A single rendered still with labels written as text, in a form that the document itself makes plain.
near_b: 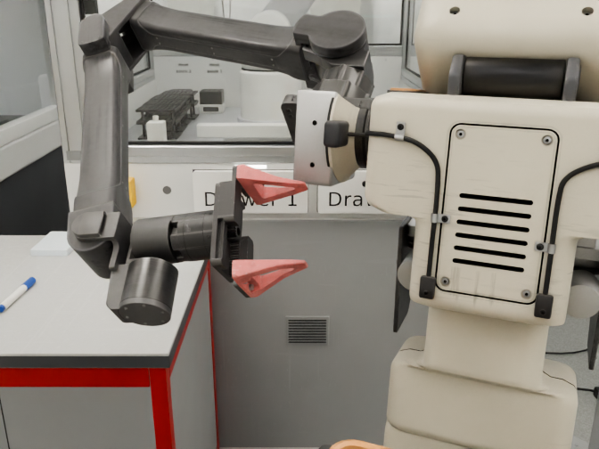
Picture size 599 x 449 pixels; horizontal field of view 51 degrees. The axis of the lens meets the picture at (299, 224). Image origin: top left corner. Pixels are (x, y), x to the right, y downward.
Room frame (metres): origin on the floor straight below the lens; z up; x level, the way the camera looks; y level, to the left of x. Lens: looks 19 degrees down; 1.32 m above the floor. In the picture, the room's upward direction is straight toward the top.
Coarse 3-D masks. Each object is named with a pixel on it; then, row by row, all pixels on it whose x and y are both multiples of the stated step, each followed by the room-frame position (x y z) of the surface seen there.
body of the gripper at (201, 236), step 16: (176, 224) 0.68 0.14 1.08; (192, 224) 0.66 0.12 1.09; (208, 224) 0.66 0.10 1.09; (224, 224) 0.66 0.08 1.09; (240, 224) 0.70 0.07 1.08; (176, 240) 0.66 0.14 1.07; (192, 240) 0.66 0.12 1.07; (208, 240) 0.65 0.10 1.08; (224, 240) 0.64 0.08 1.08; (192, 256) 0.66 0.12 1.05; (208, 256) 0.66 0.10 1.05; (224, 256) 0.63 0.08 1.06; (224, 272) 0.64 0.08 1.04
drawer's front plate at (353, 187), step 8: (360, 176) 1.52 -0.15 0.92; (336, 184) 1.52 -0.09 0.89; (344, 184) 1.52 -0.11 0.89; (352, 184) 1.52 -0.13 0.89; (360, 184) 1.52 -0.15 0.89; (320, 192) 1.52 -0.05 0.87; (328, 192) 1.52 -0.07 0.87; (344, 192) 1.52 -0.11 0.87; (352, 192) 1.52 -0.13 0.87; (360, 192) 1.52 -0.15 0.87; (320, 200) 1.52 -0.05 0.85; (328, 200) 1.52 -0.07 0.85; (336, 200) 1.52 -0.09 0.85; (344, 200) 1.52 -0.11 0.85; (352, 200) 1.52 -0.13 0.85; (320, 208) 1.52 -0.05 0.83; (328, 208) 1.52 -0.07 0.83; (336, 208) 1.52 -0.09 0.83; (344, 208) 1.52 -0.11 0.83; (352, 208) 1.52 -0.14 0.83; (360, 208) 1.52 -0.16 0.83; (368, 208) 1.52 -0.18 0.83; (376, 208) 1.52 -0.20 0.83
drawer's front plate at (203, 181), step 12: (204, 180) 1.52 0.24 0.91; (216, 180) 1.52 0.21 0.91; (228, 180) 1.52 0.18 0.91; (204, 192) 1.52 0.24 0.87; (300, 192) 1.52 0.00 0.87; (204, 204) 1.52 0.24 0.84; (264, 204) 1.52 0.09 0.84; (276, 204) 1.52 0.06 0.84; (288, 204) 1.52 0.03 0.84; (300, 204) 1.52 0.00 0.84
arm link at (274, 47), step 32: (128, 0) 1.05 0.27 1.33; (128, 32) 1.07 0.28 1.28; (160, 32) 1.00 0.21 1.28; (192, 32) 0.97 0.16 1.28; (224, 32) 0.95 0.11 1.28; (256, 32) 0.94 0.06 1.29; (288, 32) 0.92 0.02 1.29; (320, 32) 0.86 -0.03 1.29; (352, 32) 0.85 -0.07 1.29; (128, 64) 1.02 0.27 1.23; (256, 64) 0.94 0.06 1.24; (288, 64) 0.90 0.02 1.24
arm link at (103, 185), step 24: (96, 24) 0.98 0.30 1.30; (96, 48) 0.96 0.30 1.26; (96, 72) 0.94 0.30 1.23; (120, 72) 0.95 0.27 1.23; (96, 96) 0.90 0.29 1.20; (120, 96) 0.91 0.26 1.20; (96, 120) 0.85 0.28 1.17; (120, 120) 0.86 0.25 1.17; (96, 144) 0.82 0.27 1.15; (120, 144) 0.83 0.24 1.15; (96, 168) 0.78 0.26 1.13; (120, 168) 0.79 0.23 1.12; (96, 192) 0.73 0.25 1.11; (120, 192) 0.75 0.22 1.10; (72, 216) 0.71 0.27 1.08; (72, 240) 0.68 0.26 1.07; (96, 264) 0.68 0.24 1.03
